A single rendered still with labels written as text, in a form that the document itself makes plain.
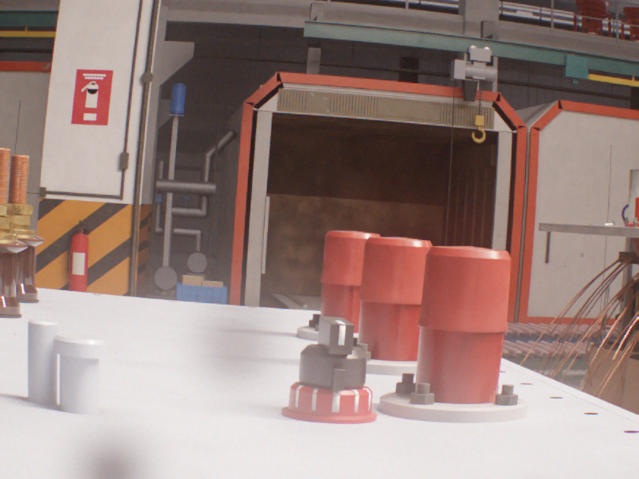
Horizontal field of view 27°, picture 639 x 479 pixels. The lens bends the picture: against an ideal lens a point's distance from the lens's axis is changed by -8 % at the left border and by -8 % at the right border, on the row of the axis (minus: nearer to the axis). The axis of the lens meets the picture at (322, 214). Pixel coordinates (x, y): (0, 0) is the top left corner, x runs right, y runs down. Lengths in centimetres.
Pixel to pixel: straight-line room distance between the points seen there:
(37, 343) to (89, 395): 6
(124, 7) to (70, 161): 138
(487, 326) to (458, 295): 3
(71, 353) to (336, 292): 83
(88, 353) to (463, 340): 30
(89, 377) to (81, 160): 1072
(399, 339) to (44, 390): 53
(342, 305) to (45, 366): 81
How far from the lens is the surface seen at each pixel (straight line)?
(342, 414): 104
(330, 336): 103
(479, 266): 109
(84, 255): 1153
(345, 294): 174
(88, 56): 1173
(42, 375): 99
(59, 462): 77
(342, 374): 103
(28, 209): 195
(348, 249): 174
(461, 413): 107
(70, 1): 1181
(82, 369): 96
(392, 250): 141
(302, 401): 104
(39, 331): 99
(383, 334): 142
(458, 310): 109
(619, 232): 388
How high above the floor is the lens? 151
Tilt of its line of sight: level
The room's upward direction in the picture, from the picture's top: 4 degrees clockwise
